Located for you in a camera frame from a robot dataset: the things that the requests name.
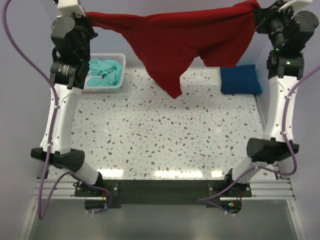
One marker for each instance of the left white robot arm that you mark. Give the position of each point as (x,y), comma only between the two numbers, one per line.
(67,75)

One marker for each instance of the teal t shirt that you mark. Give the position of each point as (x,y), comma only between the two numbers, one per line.
(104,73)

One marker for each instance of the white plastic laundry basket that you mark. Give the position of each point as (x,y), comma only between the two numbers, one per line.
(121,58)

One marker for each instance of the red t shirt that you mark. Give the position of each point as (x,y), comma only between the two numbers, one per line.
(167,43)

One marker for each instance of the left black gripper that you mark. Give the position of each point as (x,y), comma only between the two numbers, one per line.
(88,30)

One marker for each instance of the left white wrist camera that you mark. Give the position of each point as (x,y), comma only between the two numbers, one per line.
(70,8)

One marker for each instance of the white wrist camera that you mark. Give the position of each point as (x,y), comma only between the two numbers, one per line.
(70,8)
(296,5)

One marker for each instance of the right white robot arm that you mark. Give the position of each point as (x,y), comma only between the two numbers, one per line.
(288,27)

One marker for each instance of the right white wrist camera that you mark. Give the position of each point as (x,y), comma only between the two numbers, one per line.
(296,5)

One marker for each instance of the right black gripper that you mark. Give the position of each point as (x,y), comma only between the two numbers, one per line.
(260,19)

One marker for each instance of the folded blue t shirt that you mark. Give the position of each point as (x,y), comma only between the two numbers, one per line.
(240,80)

